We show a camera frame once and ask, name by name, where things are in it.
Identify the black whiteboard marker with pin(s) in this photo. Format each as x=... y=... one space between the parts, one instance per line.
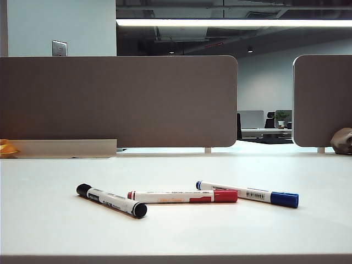
x=110 y=199

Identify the blue whiteboard marker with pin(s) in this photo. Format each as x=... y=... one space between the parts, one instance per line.
x=258 y=193

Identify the wide brown desk divider panel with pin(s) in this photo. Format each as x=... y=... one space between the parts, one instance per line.
x=137 y=101

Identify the red whiteboard marker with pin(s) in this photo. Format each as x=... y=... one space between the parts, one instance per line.
x=178 y=196

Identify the white background desk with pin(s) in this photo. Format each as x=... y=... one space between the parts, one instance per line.
x=264 y=132

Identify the black office chair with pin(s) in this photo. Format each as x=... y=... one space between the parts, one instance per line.
x=270 y=121

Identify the small potted green plant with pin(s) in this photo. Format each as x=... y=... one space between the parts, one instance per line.
x=281 y=118

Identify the small pendant ceiling lamp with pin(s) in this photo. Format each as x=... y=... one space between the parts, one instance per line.
x=249 y=50

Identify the long ceiling light strip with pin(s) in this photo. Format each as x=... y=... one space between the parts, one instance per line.
x=220 y=22

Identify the narrow brown desk divider panel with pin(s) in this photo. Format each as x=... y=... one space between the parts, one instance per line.
x=321 y=101

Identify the brown crumpled object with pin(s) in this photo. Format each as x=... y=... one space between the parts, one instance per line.
x=342 y=140

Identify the orange yellow crumpled bag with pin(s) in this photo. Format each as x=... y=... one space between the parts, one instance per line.
x=6 y=149

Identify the white divider support post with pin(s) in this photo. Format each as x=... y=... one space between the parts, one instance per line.
x=208 y=150
x=321 y=150

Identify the metal wall outlet plate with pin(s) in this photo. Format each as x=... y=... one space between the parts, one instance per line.
x=59 y=48

